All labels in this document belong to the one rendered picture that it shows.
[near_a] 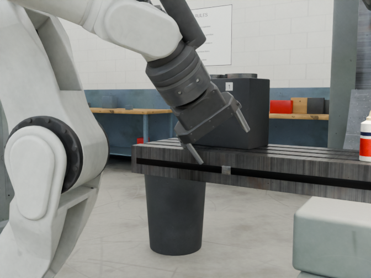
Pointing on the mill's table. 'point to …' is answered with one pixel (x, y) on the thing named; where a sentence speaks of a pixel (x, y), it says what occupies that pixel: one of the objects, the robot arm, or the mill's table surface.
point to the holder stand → (257, 129)
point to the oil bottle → (365, 140)
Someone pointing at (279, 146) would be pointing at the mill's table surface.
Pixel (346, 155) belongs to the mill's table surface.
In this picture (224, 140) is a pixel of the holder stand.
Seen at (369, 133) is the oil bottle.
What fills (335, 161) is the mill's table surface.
